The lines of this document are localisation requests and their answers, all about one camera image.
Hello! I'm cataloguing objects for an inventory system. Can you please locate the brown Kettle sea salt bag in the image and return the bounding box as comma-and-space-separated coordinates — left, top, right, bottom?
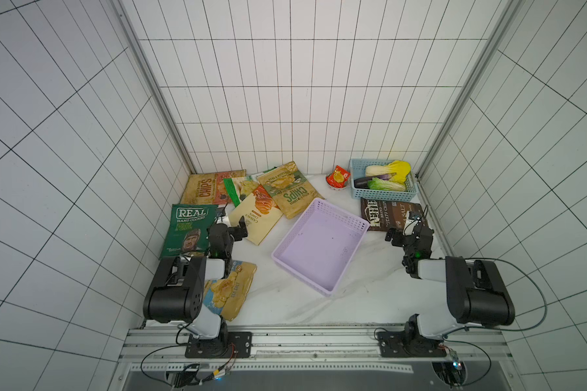
360, 199, 424, 232

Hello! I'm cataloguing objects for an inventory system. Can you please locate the green Real chips bag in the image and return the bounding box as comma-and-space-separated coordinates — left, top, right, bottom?
160, 204, 218, 258

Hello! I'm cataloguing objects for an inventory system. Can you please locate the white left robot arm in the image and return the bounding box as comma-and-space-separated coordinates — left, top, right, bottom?
143, 218, 257, 358

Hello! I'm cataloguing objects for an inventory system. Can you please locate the red kettle chips bag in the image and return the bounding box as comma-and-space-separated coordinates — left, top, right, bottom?
180, 169, 246, 205

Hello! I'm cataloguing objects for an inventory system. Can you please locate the purple plastic basket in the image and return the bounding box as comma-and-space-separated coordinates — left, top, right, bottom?
272, 198, 369, 297

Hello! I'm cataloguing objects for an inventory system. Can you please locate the purple toy eggplant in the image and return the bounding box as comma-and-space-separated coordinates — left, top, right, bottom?
354, 174, 392, 189

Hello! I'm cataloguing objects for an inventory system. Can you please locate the yellow toy cabbage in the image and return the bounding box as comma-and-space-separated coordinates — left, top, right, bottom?
365, 161, 411, 184

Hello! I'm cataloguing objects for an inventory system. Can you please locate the blue kettle chips bag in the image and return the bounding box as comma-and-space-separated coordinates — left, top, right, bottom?
203, 261, 258, 321

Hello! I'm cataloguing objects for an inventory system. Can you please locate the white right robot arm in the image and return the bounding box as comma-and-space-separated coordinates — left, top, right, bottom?
374, 220, 515, 358

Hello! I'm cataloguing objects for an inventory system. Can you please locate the green toy lettuce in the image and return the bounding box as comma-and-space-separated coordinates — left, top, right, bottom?
368, 178, 407, 192

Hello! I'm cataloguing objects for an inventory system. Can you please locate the blue plastic basket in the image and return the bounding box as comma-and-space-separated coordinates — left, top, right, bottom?
349, 158, 419, 202

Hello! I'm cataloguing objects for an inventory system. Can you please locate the red snack cup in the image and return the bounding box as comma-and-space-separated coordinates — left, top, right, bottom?
325, 166, 352, 190

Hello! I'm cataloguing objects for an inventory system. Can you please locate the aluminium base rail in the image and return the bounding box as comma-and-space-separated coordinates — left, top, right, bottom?
119, 324, 510, 373

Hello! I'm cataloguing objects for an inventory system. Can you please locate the green white chips bag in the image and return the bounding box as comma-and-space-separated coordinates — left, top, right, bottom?
223, 170, 269, 207

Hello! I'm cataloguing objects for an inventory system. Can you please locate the beige cassava chips bag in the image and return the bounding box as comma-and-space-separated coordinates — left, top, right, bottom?
229, 185, 283, 245

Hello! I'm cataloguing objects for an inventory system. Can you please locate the green kettle chips bag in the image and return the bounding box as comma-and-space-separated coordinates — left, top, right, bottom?
258, 161, 323, 219

